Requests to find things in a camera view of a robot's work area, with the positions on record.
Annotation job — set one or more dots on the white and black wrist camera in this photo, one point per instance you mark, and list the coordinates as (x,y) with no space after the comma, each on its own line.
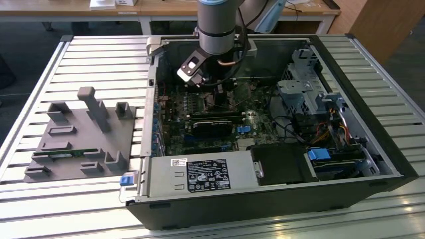
(190,65)

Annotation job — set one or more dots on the blue board connector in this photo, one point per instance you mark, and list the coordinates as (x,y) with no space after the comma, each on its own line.
(243,130)

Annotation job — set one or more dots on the green motherboard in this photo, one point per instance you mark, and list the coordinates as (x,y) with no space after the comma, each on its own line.
(262,117)

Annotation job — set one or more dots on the black RAM slot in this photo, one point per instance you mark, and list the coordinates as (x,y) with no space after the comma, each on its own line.
(215,119)
(215,115)

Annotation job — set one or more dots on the wooden desk white legs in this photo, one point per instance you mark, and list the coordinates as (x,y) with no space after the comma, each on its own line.
(158,10)

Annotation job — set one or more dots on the grey parts rack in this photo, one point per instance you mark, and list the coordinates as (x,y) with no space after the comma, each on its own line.
(82,144)

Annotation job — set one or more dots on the blue case latch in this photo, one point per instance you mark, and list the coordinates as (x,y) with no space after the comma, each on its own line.
(127,181)

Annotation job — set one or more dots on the pale blue teach pendant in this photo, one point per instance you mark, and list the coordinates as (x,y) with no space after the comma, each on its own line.
(270,18)

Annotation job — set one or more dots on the silver perforated drive cage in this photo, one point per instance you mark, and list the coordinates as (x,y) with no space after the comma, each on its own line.
(294,87)

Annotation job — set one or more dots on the round silver coin battery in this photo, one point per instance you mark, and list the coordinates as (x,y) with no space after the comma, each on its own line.
(253,86)

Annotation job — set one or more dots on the white box with label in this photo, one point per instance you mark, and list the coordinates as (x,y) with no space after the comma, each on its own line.
(127,2)

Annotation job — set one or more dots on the silver power supply with label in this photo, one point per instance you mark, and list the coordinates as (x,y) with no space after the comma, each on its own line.
(158,171)

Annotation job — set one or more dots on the black CPU socket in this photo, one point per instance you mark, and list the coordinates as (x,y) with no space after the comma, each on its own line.
(209,99)

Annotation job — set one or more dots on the blue disk carrier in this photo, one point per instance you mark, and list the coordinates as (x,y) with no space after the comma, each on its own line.
(318,155)

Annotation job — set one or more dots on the wooden cabinet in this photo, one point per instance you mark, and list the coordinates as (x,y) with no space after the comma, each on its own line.
(381,27)

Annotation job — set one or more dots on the green RAM stick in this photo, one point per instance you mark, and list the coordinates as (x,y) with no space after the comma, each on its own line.
(78,152)

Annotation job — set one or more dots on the black PC case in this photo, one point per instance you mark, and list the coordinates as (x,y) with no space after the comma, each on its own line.
(265,211)

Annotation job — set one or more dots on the silver chipset heatsink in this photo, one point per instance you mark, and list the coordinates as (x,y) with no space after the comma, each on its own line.
(246,144)

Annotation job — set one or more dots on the black graphics card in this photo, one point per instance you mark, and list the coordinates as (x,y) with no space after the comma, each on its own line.
(211,130)

